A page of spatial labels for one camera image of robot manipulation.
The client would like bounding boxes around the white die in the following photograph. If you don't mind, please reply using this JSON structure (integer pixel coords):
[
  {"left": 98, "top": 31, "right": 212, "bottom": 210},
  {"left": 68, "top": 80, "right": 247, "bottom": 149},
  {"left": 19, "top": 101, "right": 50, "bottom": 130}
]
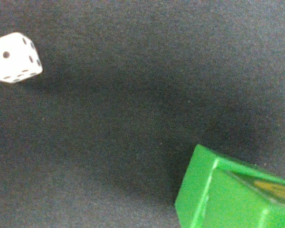
[{"left": 0, "top": 32, "right": 43, "bottom": 83}]

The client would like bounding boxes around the green block front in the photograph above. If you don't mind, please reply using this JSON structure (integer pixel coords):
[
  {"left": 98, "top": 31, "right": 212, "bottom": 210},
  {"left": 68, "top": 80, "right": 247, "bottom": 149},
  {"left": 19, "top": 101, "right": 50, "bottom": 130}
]
[{"left": 175, "top": 144, "right": 285, "bottom": 228}]

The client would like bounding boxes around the black tablecloth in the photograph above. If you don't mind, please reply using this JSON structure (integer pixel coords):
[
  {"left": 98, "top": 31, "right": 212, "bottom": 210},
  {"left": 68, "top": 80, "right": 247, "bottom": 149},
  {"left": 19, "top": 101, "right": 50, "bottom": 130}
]
[{"left": 0, "top": 0, "right": 285, "bottom": 228}]

